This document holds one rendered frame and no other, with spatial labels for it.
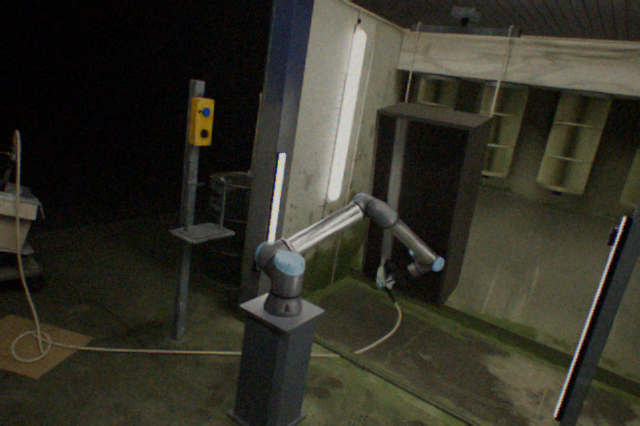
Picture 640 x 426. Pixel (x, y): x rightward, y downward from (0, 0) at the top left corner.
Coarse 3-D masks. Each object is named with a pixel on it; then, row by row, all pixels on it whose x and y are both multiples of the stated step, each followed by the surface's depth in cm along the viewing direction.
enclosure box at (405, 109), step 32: (384, 128) 282; (416, 128) 293; (448, 128) 280; (480, 128) 246; (384, 160) 295; (416, 160) 301; (448, 160) 287; (480, 160) 265; (384, 192) 310; (416, 192) 309; (448, 192) 295; (416, 224) 317; (448, 224) 302; (448, 256) 271; (416, 288) 307; (448, 288) 291
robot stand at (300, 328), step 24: (264, 312) 210; (312, 312) 217; (264, 336) 207; (288, 336) 202; (312, 336) 220; (264, 360) 209; (288, 360) 207; (240, 384) 221; (264, 384) 211; (288, 384) 214; (240, 408) 224; (264, 408) 213; (288, 408) 221
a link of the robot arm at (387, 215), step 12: (372, 204) 235; (384, 204) 235; (372, 216) 235; (384, 216) 232; (396, 216) 234; (384, 228) 238; (396, 228) 238; (408, 228) 244; (408, 240) 246; (420, 240) 252; (420, 252) 254; (432, 252) 260; (432, 264) 262
